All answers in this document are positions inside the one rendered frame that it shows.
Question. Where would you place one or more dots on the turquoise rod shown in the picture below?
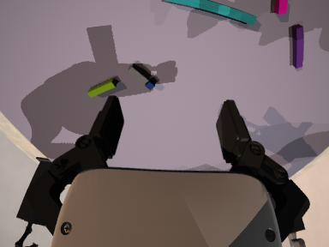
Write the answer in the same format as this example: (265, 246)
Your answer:
(219, 9)

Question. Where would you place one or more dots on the purple rod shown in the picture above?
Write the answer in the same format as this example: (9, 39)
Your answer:
(297, 40)

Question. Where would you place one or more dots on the lime green rod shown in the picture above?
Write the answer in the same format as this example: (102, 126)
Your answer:
(102, 88)

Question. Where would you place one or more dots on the short magenta rod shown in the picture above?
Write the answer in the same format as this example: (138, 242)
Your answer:
(280, 7)

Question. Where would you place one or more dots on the small blue block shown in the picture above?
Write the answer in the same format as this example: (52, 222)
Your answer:
(150, 84)

